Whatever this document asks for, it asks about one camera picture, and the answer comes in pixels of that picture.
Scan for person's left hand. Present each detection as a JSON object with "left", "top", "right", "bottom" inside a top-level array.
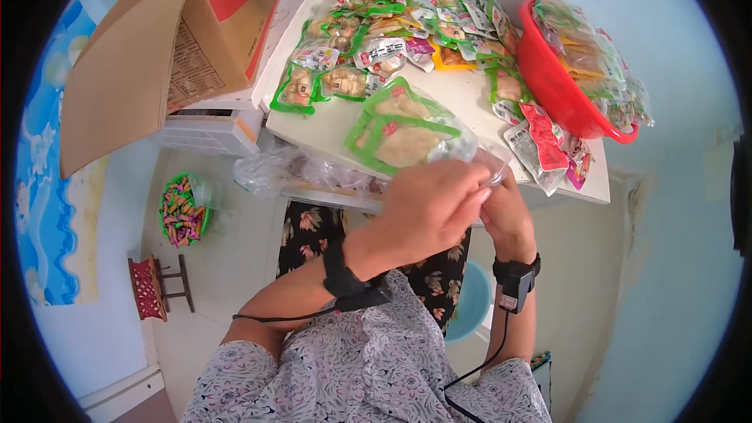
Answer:
[{"left": 343, "top": 159, "right": 493, "bottom": 282}]

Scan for person's right hand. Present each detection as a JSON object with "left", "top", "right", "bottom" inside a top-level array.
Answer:
[{"left": 479, "top": 172, "right": 538, "bottom": 263}]

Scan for person's left fingers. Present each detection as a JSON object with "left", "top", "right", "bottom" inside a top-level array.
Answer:
[{"left": 435, "top": 159, "right": 493, "bottom": 230}]

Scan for person's right fingers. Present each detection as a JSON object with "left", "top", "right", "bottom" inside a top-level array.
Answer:
[{"left": 479, "top": 172, "right": 521, "bottom": 218}]

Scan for clear plastic bag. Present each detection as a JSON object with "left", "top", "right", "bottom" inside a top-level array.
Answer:
[{"left": 343, "top": 75, "right": 515, "bottom": 189}]

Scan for white printed snack packet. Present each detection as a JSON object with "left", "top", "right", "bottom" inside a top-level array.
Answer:
[{"left": 503, "top": 120, "right": 566, "bottom": 197}]

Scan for red label snack packet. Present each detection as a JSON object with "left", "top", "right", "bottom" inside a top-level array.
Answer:
[{"left": 519, "top": 102, "right": 569, "bottom": 172}]

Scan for large green snack packet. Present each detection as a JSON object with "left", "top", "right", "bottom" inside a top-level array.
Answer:
[
  {"left": 345, "top": 113, "right": 463, "bottom": 177},
  {"left": 363, "top": 76, "right": 456, "bottom": 130}
]

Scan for purple snack packet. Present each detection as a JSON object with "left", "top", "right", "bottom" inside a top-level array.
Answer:
[{"left": 563, "top": 140, "right": 592, "bottom": 191}]

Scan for black wrist band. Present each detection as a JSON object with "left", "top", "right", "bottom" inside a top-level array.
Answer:
[
  {"left": 322, "top": 238, "right": 393, "bottom": 313},
  {"left": 492, "top": 253, "right": 542, "bottom": 315}
]

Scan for white table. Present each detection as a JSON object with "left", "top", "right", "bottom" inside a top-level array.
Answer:
[{"left": 266, "top": 0, "right": 612, "bottom": 208}]

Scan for blue plastic basin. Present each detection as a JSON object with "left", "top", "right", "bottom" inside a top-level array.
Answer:
[{"left": 443, "top": 258, "right": 493, "bottom": 346}]

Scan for red plastic basin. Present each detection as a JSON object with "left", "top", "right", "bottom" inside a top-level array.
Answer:
[{"left": 517, "top": 0, "right": 640, "bottom": 145}]

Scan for heap of bagged snacks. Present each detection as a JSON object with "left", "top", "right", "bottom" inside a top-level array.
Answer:
[{"left": 531, "top": 0, "right": 655, "bottom": 134}]

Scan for pile of green snack packets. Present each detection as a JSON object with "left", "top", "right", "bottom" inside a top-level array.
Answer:
[{"left": 270, "top": 0, "right": 532, "bottom": 125}]

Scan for crumpled clear plastic bags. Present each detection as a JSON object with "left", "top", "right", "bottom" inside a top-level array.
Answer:
[{"left": 234, "top": 141, "right": 383, "bottom": 201}]

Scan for person's body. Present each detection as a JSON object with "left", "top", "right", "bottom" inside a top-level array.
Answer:
[{"left": 182, "top": 270, "right": 553, "bottom": 423}]

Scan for green plastic basket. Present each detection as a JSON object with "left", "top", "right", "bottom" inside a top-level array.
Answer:
[{"left": 159, "top": 172, "right": 214, "bottom": 249}]

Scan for pile of wrapped candies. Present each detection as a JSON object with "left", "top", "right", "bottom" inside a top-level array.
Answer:
[{"left": 163, "top": 177, "right": 206, "bottom": 248}]

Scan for red wooden stool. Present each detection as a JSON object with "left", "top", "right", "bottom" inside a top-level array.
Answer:
[{"left": 127, "top": 254, "right": 196, "bottom": 323}]

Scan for brown cardboard box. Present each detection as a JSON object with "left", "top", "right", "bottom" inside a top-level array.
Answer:
[{"left": 59, "top": 0, "right": 347, "bottom": 180}]

